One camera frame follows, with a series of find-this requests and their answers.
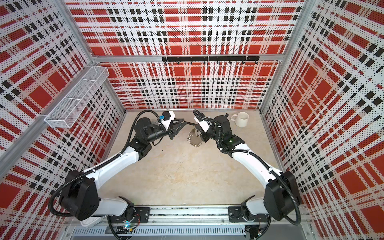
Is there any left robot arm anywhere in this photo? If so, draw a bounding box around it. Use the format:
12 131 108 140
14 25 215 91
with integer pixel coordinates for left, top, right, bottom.
48 110 187 224

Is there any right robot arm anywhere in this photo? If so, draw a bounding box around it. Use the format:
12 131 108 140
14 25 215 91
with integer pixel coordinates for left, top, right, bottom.
193 110 302 226

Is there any black wrist watch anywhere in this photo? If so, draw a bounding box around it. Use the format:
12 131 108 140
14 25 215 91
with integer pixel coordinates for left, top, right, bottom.
182 121 197 126

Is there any white ceramic mug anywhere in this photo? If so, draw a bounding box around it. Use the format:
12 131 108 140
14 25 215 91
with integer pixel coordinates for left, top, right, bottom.
231 112 250 128

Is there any white timer device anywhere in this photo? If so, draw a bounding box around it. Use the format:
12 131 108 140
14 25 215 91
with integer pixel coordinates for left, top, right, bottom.
80 217 104 229

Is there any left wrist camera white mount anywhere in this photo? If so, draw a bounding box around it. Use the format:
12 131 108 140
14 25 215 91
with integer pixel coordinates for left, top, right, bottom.
158 111 175 131

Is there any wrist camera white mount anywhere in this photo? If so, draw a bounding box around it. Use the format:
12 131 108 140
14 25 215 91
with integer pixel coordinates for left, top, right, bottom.
194 117 211 133
158 111 175 131

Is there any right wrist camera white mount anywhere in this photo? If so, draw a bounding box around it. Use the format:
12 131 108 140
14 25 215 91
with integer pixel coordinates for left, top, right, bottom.
194 117 211 133

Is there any black wall hook rail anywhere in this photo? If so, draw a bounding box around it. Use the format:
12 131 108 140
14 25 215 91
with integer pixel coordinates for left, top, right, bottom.
162 56 260 64

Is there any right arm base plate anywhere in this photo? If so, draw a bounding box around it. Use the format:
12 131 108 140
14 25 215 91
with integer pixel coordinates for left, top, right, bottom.
228 206 269 223

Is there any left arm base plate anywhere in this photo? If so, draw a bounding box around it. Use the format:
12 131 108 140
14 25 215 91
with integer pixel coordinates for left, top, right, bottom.
109 207 151 224

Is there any white wire mesh basket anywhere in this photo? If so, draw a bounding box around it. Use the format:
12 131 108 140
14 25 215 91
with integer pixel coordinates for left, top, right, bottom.
45 66 109 129

